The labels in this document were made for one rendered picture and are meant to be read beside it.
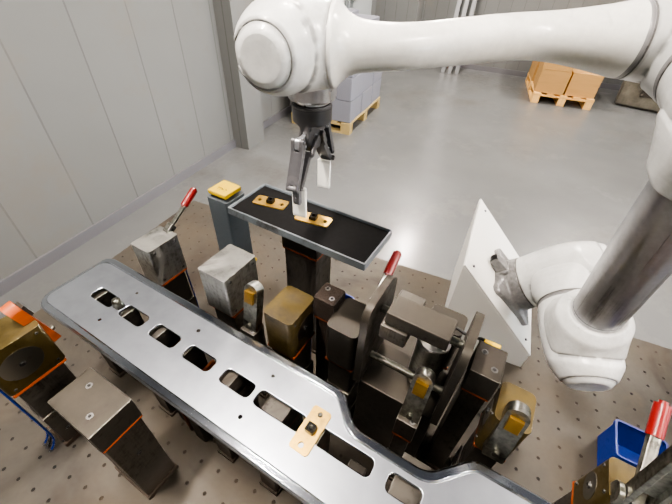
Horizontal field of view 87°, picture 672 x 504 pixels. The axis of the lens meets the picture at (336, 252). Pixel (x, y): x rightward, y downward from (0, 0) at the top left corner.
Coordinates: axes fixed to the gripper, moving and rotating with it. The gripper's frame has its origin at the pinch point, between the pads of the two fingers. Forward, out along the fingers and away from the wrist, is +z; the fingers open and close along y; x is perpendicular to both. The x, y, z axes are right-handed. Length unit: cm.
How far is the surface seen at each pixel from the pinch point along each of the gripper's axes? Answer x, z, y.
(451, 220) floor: -36, 123, 192
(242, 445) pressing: -7, 23, -44
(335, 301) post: -12.4, 12.6, -16.4
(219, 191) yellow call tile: 26.5, 6.6, 1.3
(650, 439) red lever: -65, 11, -24
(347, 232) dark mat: -9.1, 6.6, -1.3
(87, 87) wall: 199, 31, 101
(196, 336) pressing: 14.3, 22.6, -29.1
